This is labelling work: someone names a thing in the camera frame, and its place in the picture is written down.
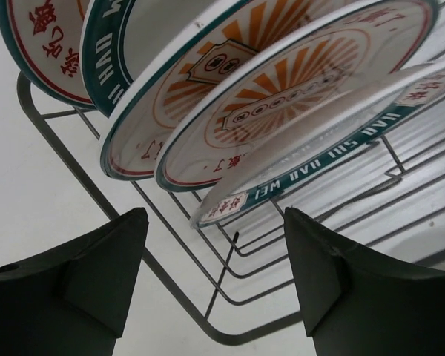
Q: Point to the green rim deep plate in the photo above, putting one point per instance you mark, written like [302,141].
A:
[319,138]
[122,38]

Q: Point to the grey wire dish rack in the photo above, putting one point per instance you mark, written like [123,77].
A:
[234,278]

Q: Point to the red text plate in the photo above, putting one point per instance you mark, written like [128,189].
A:
[43,37]

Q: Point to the orange sunburst plate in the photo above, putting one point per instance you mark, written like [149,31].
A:
[156,103]
[353,45]

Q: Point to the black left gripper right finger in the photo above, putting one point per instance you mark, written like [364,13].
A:
[357,301]

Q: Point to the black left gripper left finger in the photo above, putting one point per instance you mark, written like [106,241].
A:
[73,299]

